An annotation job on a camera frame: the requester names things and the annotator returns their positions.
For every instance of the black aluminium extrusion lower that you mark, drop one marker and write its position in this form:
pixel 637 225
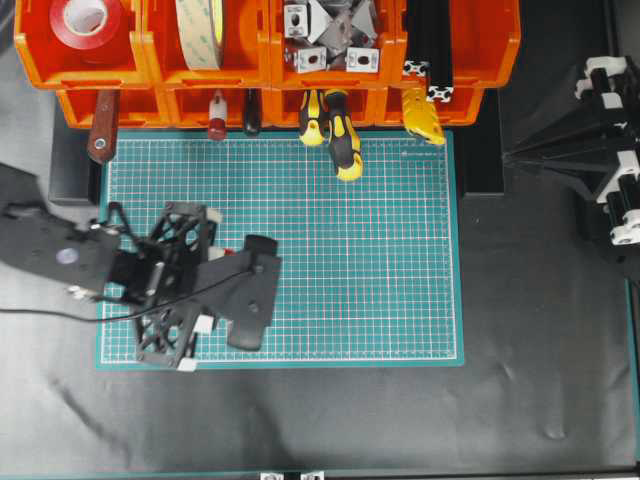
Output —
pixel 441 85

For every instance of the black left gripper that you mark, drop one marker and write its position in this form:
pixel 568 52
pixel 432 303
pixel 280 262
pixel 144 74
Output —
pixel 158 277

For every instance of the lower orange bin with cutter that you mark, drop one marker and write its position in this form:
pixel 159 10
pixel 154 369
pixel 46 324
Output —
pixel 461 110

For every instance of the beige double-sided tape roll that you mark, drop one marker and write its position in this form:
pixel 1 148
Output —
pixel 201 32

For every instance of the upper orange bin red tape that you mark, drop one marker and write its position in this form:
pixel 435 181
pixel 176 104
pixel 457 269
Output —
pixel 49 64

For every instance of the pile of grey corner brackets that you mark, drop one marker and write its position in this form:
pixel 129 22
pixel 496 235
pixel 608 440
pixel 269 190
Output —
pixel 331 35

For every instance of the upper orange bin with brackets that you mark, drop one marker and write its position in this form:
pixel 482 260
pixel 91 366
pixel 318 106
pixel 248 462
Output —
pixel 283 76

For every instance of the large yellow black screwdriver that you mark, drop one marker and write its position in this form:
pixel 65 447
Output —
pixel 344 142

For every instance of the green cutting mat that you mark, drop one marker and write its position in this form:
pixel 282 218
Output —
pixel 370 269

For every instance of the red white handled tool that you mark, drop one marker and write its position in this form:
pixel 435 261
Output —
pixel 218 112

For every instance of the upper orange bin with extrusions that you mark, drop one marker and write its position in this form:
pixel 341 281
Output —
pixel 485 37

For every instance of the black handled tool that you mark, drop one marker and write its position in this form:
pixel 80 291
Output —
pixel 252 113

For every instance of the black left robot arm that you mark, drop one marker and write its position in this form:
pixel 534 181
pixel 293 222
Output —
pixel 237 286

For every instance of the upper orange bin with tape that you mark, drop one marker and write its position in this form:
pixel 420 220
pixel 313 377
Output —
pixel 246 59

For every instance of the small yellow black screwdriver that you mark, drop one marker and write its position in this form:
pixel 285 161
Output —
pixel 312 119

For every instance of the brown wooden handled tool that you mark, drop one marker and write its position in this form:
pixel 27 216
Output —
pixel 102 139

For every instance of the black aluminium extrusion upper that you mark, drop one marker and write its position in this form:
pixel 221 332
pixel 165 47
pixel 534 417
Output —
pixel 418 56

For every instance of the lower orange bin with screwdrivers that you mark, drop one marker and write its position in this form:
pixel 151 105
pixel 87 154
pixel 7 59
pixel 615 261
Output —
pixel 285 104

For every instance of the yellow utility knife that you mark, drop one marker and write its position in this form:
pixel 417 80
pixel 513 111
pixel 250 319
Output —
pixel 420 117

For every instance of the black aluminium extrusion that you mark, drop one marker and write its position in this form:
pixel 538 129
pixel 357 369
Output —
pixel 418 56
pixel 441 85

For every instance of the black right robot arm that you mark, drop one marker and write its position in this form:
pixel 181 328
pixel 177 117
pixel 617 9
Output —
pixel 594 151

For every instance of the red vinyl tape roll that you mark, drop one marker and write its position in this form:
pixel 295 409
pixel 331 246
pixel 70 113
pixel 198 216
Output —
pixel 85 24

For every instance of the lower orange bin wooden handle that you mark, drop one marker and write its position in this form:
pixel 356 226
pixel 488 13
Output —
pixel 138 108

